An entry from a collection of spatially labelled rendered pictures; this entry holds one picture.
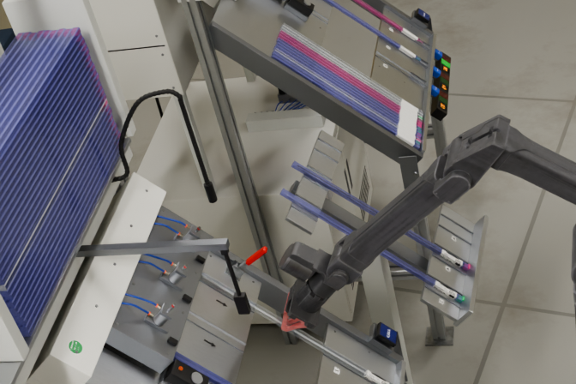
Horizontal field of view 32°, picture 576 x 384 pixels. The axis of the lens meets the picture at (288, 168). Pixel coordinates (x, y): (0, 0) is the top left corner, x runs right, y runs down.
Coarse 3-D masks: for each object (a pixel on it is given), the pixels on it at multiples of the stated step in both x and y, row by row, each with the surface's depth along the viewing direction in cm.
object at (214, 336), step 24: (216, 264) 210; (240, 288) 210; (192, 312) 198; (216, 312) 202; (192, 336) 194; (216, 336) 198; (240, 336) 202; (120, 360) 181; (192, 360) 191; (216, 360) 194; (240, 360) 198
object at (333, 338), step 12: (324, 336) 217; (336, 336) 218; (348, 336) 221; (336, 348) 216; (348, 348) 218; (360, 348) 220; (324, 360) 212; (336, 360) 214; (360, 360) 218; (372, 360) 220; (384, 360) 223; (324, 372) 209; (336, 372) 211; (348, 372) 214; (372, 372) 218; (384, 372) 220
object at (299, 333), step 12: (204, 276) 205; (216, 288) 206; (228, 288) 206; (264, 312) 208; (276, 324) 210; (288, 324) 210; (300, 336) 211; (324, 348) 212; (348, 360) 214; (360, 372) 215
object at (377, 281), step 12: (372, 264) 247; (384, 264) 249; (372, 276) 249; (384, 276) 249; (372, 288) 252; (384, 288) 251; (372, 300) 255; (384, 300) 254; (372, 312) 257; (384, 312) 256; (396, 312) 261; (396, 324) 261; (408, 372) 274
